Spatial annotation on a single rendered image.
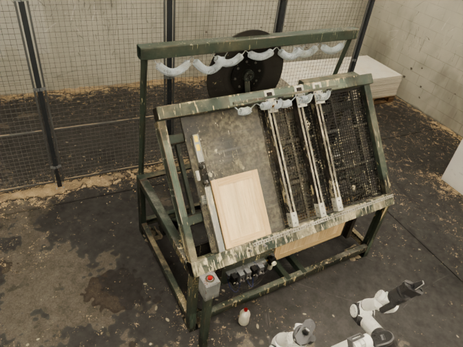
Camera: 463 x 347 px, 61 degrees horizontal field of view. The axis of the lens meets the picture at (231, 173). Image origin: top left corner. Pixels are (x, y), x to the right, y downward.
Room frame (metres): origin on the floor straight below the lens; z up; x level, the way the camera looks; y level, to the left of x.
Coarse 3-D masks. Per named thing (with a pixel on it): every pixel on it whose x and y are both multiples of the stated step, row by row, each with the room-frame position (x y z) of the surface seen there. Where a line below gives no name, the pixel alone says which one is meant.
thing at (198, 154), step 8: (192, 136) 2.60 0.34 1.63; (192, 144) 2.59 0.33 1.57; (200, 152) 2.55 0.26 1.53; (200, 160) 2.51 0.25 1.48; (200, 176) 2.45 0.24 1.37; (208, 192) 2.37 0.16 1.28; (208, 200) 2.33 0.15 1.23; (208, 208) 2.31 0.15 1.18; (216, 216) 2.28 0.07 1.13; (216, 224) 2.24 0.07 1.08; (216, 232) 2.20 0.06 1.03; (216, 240) 2.16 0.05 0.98; (224, 248) 2.14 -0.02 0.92
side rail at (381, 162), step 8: (368, 88) 3.71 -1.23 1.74; (368, 96) 3.65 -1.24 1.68; (368, 104) 3.60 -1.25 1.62; (368, 112) 3.57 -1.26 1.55; (368, 120) 3.54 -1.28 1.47; (376, 120) 3.55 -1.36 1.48; (376, 128) 3.50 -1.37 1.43; (368, 136) 3.49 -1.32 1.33; (376, 136) 3.44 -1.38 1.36; (368, 144) 3.46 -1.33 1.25; (376, 144) 3.39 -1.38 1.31; (376, 152) 3.36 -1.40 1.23; (376, 160) 3.33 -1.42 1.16; (384, 160) 3.33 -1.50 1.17; (384, 168) 3.28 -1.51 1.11; (384, 176) 3.23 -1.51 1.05; (384, 184) 3.18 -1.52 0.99; (384, 192) 3.15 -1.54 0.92
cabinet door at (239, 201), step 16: (240, 176) 2.59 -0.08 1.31; (256, 176) 2.65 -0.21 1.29; (224, 192) 2.45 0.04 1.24; (240, 192) 2.51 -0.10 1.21; (256, 192) 2.57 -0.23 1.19; (224, 208) 2.37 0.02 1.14; (240, 208) 2.43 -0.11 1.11; (256, 208) 2.48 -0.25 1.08; (224, 224) 2.28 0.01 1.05; (240, 224) 2.34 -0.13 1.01; (256, 224) 2.40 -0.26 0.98; (224, 240) 2.20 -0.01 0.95; (240, 240) 2.25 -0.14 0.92
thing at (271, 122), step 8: (272, 104) 3.03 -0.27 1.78; (280, 104) 2.96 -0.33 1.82; (264, 112) 3.05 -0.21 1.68; (272, 112) 3.01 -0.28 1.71; (272, 120) 3.00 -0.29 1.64; (272, 128) 2.93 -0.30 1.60; (272, 136) 2.90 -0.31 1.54; (272, 144) 2.89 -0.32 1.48; (280, 144) 2.88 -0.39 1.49; (280, 152) 2.84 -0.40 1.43; (280, 160) 2.79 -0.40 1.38; (280, 168) 2.75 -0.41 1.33; (280, 176) 2.73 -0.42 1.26; (280, 184) 2.71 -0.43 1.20; (288, 184) 2.69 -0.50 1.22; (288, 192) 2.67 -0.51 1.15; (288, 200) 2.60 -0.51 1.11; (288, 208) 2.57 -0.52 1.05; (288, 216) 2.55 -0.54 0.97; (296, 216) 2.54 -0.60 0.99; (296, 224) 2.50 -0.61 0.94
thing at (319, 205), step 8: (312, 96) 3.12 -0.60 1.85; (296, 104) 3.19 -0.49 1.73; (304, 104) 3.18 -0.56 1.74; (296, 112) 3.17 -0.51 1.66; (304, 112) 3.17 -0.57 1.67; (296, 120) 3.15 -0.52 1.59; (304, 120) 3.12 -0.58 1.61; (304, 128) 3.11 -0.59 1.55; (304, 136) 3.03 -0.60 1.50; (304, 144) 3.01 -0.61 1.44; (304, 152) 2.99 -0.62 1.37; (312, 152) 2.98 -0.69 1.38; (312, 160) 2.94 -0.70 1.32; (312, 168) 2.89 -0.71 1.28; (312, 176) 2.84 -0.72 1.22; (312, 184) 2.82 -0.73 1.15; (320, 192) 2.79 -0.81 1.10; (320, 200) 2.75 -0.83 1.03; (320, 208) 2.69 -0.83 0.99; (320, 216) 2.65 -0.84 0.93
